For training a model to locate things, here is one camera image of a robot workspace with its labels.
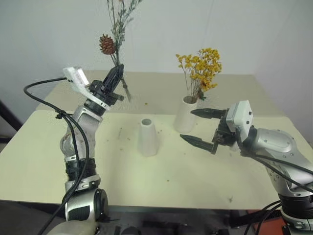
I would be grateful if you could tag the pinecone and green sprig bouquet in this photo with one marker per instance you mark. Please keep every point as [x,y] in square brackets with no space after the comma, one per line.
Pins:
[107,44]

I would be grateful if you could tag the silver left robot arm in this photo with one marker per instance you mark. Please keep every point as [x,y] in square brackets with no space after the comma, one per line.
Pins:
[83,122]

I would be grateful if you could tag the dark furniture piece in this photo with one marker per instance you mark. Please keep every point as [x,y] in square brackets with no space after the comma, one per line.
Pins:
[9,117]

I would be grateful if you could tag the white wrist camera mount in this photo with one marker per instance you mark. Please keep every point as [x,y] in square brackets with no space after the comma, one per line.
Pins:
[240,115]
[75,77]

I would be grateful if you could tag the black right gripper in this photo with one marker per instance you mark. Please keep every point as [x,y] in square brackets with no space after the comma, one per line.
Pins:
[226,137]

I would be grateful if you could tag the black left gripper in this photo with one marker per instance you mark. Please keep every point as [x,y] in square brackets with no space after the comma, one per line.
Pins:
[101,93]

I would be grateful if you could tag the red box under table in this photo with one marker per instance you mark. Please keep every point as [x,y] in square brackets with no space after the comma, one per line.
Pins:
[271,220]

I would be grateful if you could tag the dark grey rounded shape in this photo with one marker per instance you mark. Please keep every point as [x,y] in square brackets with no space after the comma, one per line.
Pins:
[132,231]

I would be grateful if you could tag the black table frame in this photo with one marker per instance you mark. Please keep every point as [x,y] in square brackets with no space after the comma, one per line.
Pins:
[161,223]

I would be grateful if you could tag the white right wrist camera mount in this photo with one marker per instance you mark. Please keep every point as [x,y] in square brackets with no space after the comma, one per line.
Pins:
[240,115]

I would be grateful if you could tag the white cone vase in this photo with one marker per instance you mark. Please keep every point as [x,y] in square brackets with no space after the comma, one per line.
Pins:
[147,139]
[184,117]

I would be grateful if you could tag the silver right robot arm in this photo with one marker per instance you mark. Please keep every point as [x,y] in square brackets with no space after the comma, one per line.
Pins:
[276,144]

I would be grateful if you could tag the yellow dried flower bouquet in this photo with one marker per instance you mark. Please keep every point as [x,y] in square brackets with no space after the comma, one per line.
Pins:
[204,66]

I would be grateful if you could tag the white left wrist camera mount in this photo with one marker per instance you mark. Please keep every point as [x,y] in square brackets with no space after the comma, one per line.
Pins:
[75,77]

